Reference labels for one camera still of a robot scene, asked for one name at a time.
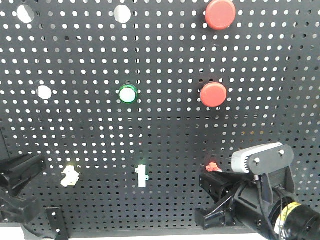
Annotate black perforated pegboard panel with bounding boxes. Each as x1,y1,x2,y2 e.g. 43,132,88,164
0,0,320,240

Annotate red toggle switch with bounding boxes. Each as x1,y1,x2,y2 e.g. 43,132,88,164
205,162,222,172

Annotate yellow toggle switch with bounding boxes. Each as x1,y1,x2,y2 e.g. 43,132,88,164
60,165,80,188

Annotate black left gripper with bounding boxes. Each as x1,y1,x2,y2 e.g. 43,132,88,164
0,154,46,225

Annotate white toggle switch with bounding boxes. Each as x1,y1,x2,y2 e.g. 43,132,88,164
135,164,149,188

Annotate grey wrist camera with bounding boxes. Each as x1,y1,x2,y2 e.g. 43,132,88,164
231,142,295,175

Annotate upper red push button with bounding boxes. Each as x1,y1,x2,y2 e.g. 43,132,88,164
205,0,236,31

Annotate red push button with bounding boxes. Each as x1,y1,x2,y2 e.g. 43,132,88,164
205,0,236,31
200,82,227,108

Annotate green illuminated push button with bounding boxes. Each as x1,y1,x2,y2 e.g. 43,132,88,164
118,84,139,104

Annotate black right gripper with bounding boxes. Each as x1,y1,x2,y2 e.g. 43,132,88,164
194,166,299,233

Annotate left black table clamp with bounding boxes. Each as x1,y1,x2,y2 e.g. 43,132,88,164
45,207,69,240

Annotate lower red push button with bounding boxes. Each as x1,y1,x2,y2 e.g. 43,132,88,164
200,82,227,108

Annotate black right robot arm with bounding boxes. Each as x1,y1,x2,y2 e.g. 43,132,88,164
194,167,320,240

